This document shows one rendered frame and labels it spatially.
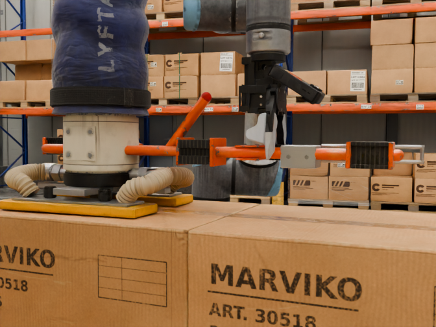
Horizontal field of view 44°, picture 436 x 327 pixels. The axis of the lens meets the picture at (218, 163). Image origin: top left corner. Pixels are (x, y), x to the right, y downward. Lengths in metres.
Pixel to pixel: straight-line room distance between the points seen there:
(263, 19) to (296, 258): 0.47
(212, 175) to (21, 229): 0.98
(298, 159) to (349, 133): 8.55
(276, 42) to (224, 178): 0.99
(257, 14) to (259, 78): 0.13
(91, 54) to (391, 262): 0.72
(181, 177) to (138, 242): 0.25
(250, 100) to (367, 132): 8.52
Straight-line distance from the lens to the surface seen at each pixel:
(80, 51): 1.18
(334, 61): 9.70
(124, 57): 1.18
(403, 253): 0.85
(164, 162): 10.33
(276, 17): 1.08
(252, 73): 1.10
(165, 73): 9.05
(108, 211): 1.09
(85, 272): 1.08
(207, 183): 2.00
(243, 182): 1.99
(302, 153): 1.05
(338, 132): 9.60
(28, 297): 1.19
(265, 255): 0.89
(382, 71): 8.34
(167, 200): 1.24
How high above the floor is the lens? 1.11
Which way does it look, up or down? 3 degrees down
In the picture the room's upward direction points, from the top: straight up
